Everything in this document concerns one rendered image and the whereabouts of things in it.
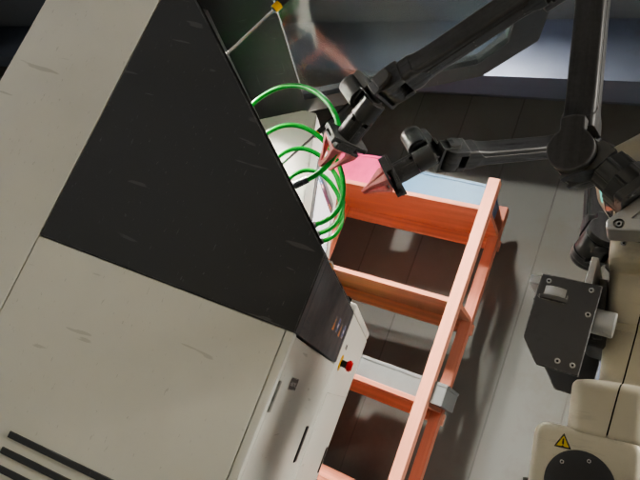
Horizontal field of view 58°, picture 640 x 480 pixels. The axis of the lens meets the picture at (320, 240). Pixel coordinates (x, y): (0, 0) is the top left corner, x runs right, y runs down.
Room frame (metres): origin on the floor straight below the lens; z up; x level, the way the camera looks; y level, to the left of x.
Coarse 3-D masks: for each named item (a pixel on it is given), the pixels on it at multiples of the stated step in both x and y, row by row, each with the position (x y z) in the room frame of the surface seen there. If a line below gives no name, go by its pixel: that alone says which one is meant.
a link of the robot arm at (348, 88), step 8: (360, 72) 1.22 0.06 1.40; (384, 72) 1.14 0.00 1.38; (344, 80) 1.23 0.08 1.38; (352, 80) 1.22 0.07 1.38; (360, 80) 1.22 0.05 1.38; (368, 80) 1.19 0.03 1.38; (376, 80) 1.15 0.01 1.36; (384, 80) 1.14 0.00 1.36; (344, 88) 1.24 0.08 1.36; (352, 88) 1.22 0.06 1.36; (360, 88) 1.21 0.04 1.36; (376, 88) 1.16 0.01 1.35; (344, 96) 1.26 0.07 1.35; (352, 96) 1.22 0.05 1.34; (376, 96) 1.17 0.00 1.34; (384, 96) 1.21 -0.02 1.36; (352, 104) 1.24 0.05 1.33; (392, 104) 1.21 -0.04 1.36
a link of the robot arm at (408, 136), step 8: (408, 128) 1.40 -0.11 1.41; (416, 128) 1.39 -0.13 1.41; (408, 136) 1.39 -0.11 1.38; (416, 136) 1.38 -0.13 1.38; (424, 136) 1.39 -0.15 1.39; (408, 144) 1.39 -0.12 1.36; (432, 144) 1.39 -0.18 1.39; (440, 144) 1.35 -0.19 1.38; (448, 144) 1.35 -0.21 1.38; (456, 144) 1.34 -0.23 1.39; (440, 152) 1.36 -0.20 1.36; (440, 160) 1.37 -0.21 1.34
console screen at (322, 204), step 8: (320, 176) 2.04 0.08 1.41; (320, 184) 2.06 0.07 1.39; (320, 192) 2.08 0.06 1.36; (328, 192) 2.26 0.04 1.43; (312, 200) 1.96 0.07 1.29; (320, 200) 2.10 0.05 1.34; (328, 200) 2.27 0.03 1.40; (312, 208) 1.98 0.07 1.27; (320, 208) 2.12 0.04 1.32; (328, 208) 2.30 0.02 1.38; (312, 216) 1.99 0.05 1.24; (320, 216) 2.14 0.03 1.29; (328, 224) 2.35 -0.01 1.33; (328, 232) 2.37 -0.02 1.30
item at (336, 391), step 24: (264, 120) 1.88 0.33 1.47; (288, 120) 1.87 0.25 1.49; (312, 120) 1.85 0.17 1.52; (288, 144) 1.86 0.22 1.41; (312, 144) 1.85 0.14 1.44; (288, 168) 1.85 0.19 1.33; (312, 168) 1.90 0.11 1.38; (312, 192) 1.96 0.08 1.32; (360, 336) 2.15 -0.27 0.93; (336, 360) 1.77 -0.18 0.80; (336, 384) 1.97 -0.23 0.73; (336, 408) 2.21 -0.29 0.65; (312, 432) 1.81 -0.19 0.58; (312, 456) 2.03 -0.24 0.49
